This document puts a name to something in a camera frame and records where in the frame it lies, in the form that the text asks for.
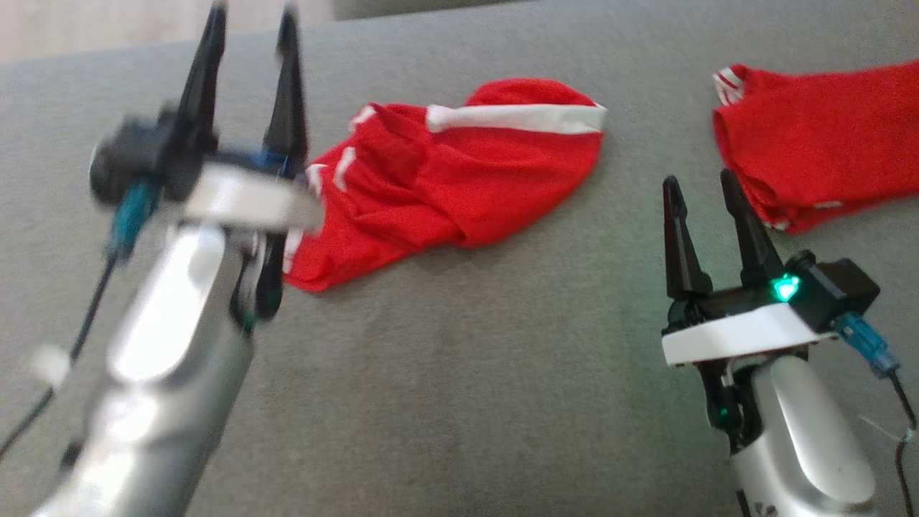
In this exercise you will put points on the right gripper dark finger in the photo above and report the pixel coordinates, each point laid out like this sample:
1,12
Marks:
682,251
754,237

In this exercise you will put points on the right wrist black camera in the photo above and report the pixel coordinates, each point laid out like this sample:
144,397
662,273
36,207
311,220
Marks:
836,291

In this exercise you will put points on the wrist black camera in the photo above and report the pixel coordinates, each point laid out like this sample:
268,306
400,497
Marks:
836,291
129,161

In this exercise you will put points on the red Bulls basketball jersey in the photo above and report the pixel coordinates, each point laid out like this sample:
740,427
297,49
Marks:
826,136

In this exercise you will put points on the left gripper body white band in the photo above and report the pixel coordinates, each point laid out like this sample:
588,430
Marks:
244,197

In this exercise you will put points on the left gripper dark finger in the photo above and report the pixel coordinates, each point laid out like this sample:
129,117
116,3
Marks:
287,93
202,79

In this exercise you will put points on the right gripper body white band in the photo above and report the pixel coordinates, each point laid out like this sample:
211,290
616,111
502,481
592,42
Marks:
739,330

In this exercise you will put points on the red shorts with white stripe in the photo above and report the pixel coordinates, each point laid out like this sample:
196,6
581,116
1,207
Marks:
467,179

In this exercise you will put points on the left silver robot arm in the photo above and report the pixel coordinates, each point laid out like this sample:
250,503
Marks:
158,380

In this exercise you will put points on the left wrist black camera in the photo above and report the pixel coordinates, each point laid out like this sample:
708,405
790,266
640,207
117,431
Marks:
129,161

